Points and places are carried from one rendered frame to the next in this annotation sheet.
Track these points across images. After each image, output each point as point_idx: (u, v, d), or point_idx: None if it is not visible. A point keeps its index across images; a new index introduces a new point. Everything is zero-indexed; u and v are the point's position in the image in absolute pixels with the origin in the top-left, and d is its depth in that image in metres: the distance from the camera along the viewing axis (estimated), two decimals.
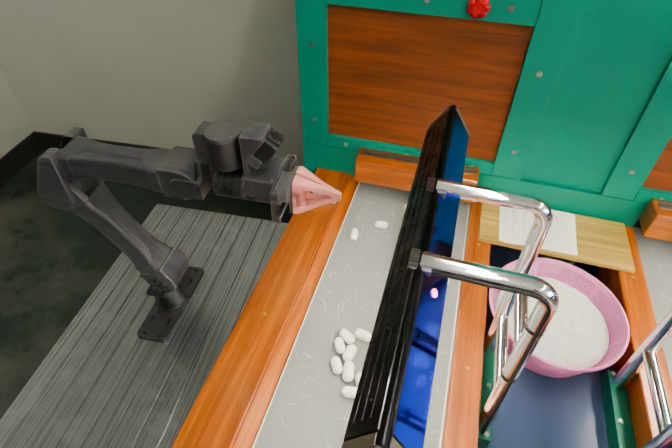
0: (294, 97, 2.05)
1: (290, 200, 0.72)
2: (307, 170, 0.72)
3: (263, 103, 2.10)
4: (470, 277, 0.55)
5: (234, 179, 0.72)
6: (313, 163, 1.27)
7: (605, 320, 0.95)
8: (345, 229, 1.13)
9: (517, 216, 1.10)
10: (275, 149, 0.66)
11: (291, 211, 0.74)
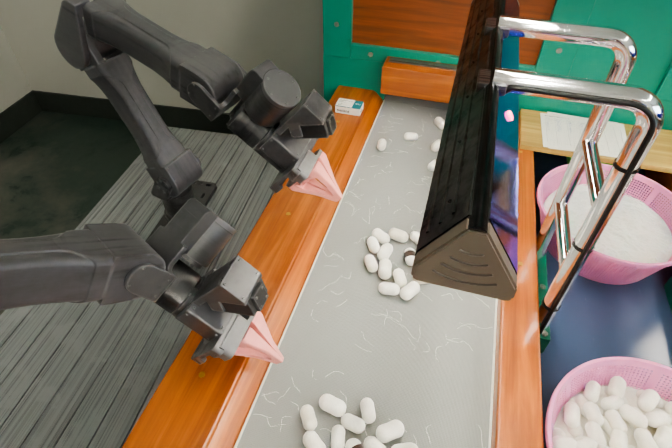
0: (305, 44, 1.95)
1: None
2: (327, 160, 0.70)
3: (272, 52, 2.00)
4: (556, 90, 0.46)
5: (258, 130, 0.65)
6: (333, 80, 1.17)
7: (667, 224, 0.86)
8: (371, 141, 1.03)
9: (560, 125, 1.01)
10: (326, 136, 0.63)
11: (289, 185, 0.71)
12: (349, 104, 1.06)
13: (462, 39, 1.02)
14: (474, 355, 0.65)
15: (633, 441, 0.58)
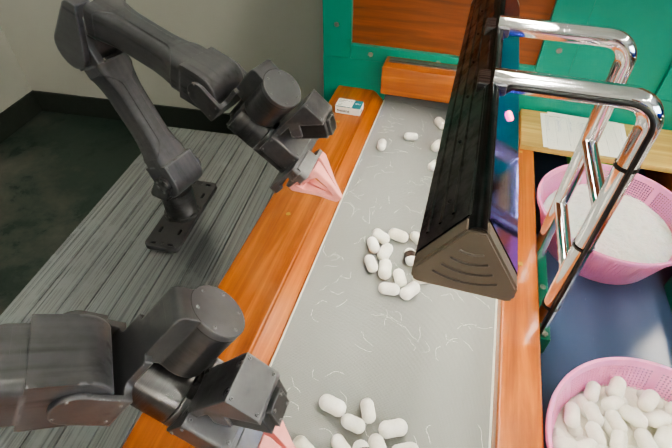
0: (305, 44, 1.95)
1: None
2: (327, 160, 0.70)
3: (272, 52, 2.00)
4: (556, 90, 0.46)
5: (258, 130, 0.65)
6: (333, 80, 1.17)
7: (667, 224, 0.85)
8: (371, 141, 1.03)
9: (560, 125, 1.01)
10: (326, 136, 0.63)
11: (289, 185, 0.71)
12: (349, 104, 1.06)
13: (462, 39, 1.02)
14: (474, 355, 0.65)
15: (633, 441, 0.58)
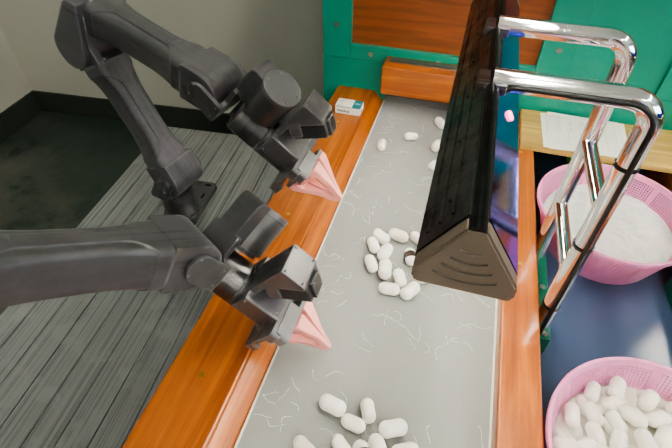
0: (305, 44, 1.95)
1: None
2: (327, 160, 0.70)
3: (272, 52, 2.00)
4: (556, 90, 0.46)
5: (258, 130, 0.65)
6: (333, 80, 1.17)
7: (667, 224, 0.85)
8: (371, 141, 1.03)
9: (560, 125, 1.01)
10: (326, 136, 0.63)
11: (289, 185, 0.71)
12: (349, 104, 1.06)
13: (462, 39, 1.02)
14: (474, 355, 0.65)
15: (633, 441, 0.58)
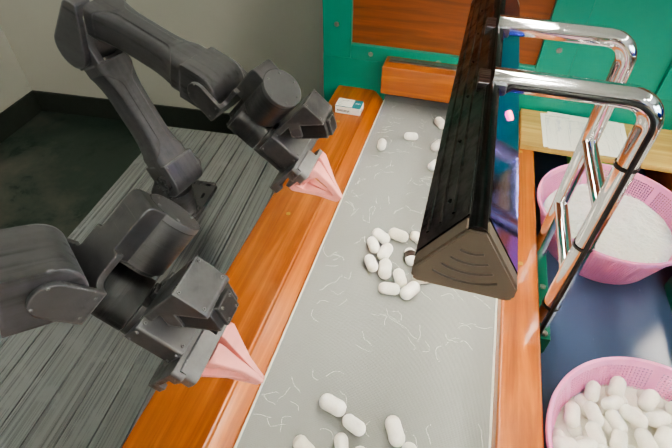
0: (305, 44, 1.95)
1: None
2: (327, 160, 0.70)
3: (272, 52, 2.00)
4: (556, 90, 0.46)
5: (258, 130, 0.65)
6: (333, 80, 1.17)
7: (667, 224, 0.85)
8: (371, 141, 1.03)
9: (560, 125, 1.01)
10: (326, 136, 0.63)
11: (289, 185, 0.71)
12: (349, 104, 1.06)
13: (462, 39, 1.02)
14: (474, 355, 0.65)
15: (633, 441, 0.58)
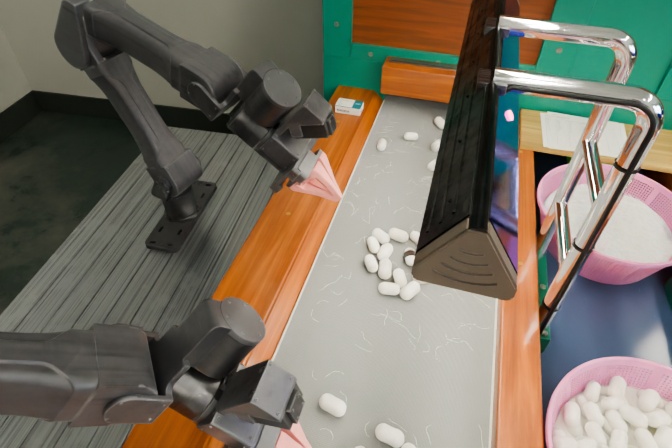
0: (305, 44, 1.95)
1: None
2: (327, 160, 0.70)
3: (272, 52, 2.00)
4: (556, 90, 0.46)
5: (258, 130, 0.65)
6: (333, 80, 1.17)
7: (667, 224, 0.85)
8: (371, 141, 1.03)
9: (560, 125, 1.01)
10: (327, 136, 0.63)
11: (289, 185, 0.71)
12: (349, 104, 1.06)
13: (462, 39, 1.02)
14: (474, 355, 0.65)
15: (633, 441, 0.58)
